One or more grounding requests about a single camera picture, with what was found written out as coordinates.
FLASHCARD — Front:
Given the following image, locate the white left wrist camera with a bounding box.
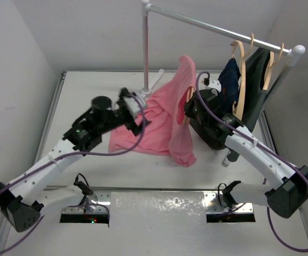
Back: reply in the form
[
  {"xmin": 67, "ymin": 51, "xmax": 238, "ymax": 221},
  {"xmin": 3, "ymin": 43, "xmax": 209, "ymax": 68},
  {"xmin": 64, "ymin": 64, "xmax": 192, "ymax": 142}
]
[{"xmin": 123, "ymin": 92, "xmax": 148, "ymax": 119}]

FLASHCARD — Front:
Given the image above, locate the beige hanger with green garment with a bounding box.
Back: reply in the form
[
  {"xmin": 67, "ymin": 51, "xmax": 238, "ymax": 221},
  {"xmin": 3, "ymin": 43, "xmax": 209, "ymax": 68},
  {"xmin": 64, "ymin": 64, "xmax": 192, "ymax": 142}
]
[{"xmin": 263, "ymin": 43, "xmax": 285, "ymax": 91}]

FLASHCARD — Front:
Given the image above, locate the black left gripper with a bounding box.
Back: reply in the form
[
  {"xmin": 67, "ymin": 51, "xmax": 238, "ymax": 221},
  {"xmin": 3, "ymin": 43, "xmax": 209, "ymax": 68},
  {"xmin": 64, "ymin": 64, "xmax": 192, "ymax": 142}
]
[{"xmin": 98, "ymin": 89, "xmax": 150, "ymax": 135}]

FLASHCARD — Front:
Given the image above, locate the beige plastic hanger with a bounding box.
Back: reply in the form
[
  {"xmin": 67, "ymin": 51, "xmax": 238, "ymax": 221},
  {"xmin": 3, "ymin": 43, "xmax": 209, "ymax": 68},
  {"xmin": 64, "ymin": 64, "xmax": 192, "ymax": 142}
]
[{"xmin": 182, "ymin": 87, "xmax": 195, "ymax": 124}]

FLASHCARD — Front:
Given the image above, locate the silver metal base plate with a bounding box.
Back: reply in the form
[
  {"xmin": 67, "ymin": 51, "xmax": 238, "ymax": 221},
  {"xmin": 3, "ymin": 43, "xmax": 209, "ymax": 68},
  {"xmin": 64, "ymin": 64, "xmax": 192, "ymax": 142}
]
[{"xmin": 60, "ymin": 189, "xmax": 256, "ymax": 224}]

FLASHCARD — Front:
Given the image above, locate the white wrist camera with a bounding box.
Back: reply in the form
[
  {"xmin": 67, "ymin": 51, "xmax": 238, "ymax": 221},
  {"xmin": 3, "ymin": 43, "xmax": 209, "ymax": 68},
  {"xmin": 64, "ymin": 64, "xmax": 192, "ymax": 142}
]
[
  {"xmin": 123, "ymin": 92, "xmax": 148, "ymax": 119},
  {"xmin": 203, "ymin": 77, "xmax": 222, "ymax": 93}
]

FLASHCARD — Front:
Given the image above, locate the navy blue garment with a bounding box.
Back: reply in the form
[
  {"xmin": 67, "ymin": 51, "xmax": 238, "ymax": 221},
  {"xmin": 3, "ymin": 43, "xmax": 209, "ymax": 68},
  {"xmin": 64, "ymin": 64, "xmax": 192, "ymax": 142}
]
[{"xmin": 218, "ymin": 58, "xmax": 241, "ymax": 113}]

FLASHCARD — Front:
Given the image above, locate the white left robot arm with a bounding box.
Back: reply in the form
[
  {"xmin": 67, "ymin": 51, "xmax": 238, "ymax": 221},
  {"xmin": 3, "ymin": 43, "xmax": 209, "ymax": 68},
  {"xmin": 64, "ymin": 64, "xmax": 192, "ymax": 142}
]
[{"xmin": 0, "ymin": 88, "xmax": 150, "ymax": 233}]

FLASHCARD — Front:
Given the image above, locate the beige hanger with blue garment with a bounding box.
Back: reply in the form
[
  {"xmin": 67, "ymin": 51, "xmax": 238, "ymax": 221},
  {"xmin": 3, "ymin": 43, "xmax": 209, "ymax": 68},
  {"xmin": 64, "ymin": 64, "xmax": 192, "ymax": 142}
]
[{"xmin": 230, "ymin": 33, "xmax": 255, "ymax": 120}]

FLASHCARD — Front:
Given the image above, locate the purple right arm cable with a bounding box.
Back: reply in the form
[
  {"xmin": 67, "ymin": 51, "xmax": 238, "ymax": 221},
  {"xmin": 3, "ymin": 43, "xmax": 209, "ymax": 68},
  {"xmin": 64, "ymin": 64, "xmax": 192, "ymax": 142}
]
[{"xmin": 195, "ymin": 71, "xmax": 308, "ymax": 252}]

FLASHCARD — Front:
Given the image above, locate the pink t shirt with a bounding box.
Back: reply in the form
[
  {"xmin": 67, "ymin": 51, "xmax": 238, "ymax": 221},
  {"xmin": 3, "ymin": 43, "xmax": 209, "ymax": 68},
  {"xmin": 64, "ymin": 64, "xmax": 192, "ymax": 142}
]
[{"xmin": 108, "ymin": 54, "xmax": 198, "ymax": 168}]

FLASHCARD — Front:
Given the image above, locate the dark green garment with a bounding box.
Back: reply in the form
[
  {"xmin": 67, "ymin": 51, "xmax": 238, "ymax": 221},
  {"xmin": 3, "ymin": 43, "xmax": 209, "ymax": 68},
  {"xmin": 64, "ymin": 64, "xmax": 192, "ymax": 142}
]
[{"xmin": 189, "ymin": 47, "xmax": 272, "ymax": 151}]

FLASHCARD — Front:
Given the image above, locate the white metal clothes rack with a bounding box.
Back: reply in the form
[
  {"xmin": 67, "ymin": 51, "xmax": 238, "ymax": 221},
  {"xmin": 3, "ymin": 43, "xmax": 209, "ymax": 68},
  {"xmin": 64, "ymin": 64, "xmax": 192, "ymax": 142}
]
[{"xmin": 140, "ymin": 1, "xmax": 306, "ymax": 103}]

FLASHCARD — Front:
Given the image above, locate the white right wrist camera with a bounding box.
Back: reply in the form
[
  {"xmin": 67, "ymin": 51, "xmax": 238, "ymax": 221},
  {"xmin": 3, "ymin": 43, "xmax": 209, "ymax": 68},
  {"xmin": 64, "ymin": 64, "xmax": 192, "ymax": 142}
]
[{"xmin": 203, "ymin": 77, "xmax": 222, "ymax": 93}]

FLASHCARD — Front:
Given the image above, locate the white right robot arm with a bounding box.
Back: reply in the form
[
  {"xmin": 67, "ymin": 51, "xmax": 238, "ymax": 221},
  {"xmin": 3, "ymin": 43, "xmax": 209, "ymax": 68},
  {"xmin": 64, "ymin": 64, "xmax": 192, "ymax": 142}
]
[{"xmin": 184, "ymin": 90, "xmax": 308, "ymax": 219}]

